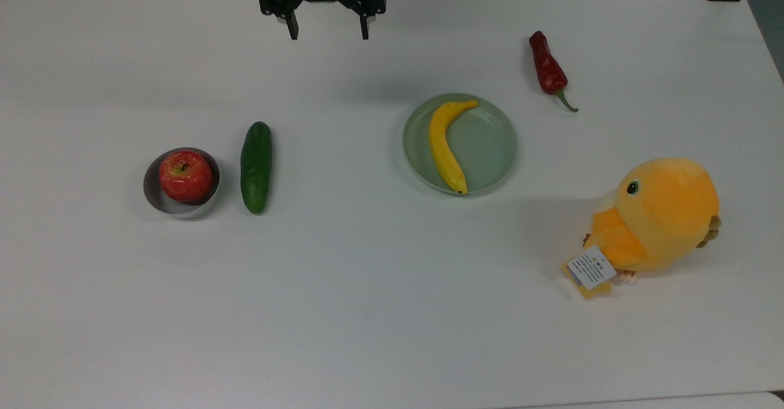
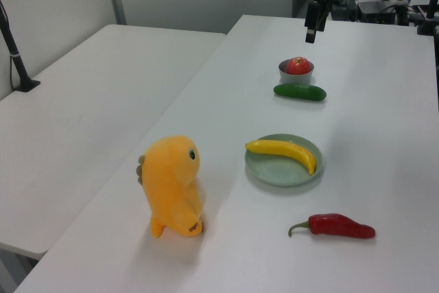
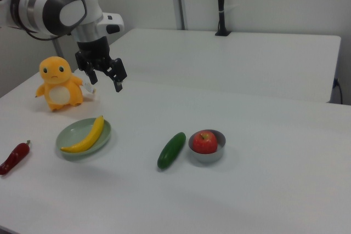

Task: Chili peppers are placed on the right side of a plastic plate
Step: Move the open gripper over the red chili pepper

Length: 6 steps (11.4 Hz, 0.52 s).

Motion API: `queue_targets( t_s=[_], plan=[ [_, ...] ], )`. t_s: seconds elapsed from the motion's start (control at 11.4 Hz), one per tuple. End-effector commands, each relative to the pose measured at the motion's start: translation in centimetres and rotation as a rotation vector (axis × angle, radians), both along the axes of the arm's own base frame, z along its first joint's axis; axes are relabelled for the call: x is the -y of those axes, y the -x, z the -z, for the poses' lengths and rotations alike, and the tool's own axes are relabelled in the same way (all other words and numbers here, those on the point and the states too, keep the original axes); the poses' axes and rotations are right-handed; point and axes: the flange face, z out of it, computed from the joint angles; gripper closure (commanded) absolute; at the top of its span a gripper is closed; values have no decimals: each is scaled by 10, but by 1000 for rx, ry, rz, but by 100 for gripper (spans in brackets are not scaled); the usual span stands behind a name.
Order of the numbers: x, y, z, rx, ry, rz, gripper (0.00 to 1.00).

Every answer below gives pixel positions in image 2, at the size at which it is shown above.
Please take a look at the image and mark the black camera pole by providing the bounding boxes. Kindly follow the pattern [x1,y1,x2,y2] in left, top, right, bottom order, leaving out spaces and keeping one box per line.
[0,0,42,93]

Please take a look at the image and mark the small metal bowl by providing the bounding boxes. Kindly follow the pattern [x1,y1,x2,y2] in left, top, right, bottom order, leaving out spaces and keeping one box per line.
[278,58,316,86]

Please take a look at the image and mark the yellow banana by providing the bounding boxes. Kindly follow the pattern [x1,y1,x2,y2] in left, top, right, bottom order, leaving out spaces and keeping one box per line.
[244,139,318,176]

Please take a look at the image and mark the light green plastic plate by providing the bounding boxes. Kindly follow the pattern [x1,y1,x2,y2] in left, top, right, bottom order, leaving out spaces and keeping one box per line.
[244,132,324,188]

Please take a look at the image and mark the red chili pepper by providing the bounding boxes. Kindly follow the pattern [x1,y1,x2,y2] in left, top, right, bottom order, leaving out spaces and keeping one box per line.
[287,213,377,240]

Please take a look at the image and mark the green cucumber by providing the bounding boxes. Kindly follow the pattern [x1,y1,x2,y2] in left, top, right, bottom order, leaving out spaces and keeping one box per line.
[272,83,327,103]

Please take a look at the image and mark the black equipment box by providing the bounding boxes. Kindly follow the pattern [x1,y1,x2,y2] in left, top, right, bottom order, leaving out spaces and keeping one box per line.
[355,0,396,23]

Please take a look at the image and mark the orange plush toy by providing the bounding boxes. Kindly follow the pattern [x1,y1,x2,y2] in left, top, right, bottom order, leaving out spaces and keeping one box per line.
[134,135,207,239]

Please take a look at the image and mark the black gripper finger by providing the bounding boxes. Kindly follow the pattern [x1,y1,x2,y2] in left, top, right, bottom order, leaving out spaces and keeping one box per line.
[304,2,320,45]
[318,0,332,32]

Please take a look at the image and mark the red apple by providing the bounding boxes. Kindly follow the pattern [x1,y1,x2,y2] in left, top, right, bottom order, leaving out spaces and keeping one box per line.
[286,56,313,76]

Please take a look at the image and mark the black clamp stand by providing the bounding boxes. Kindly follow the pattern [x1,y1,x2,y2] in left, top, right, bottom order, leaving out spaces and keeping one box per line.
[416,0,439,37]

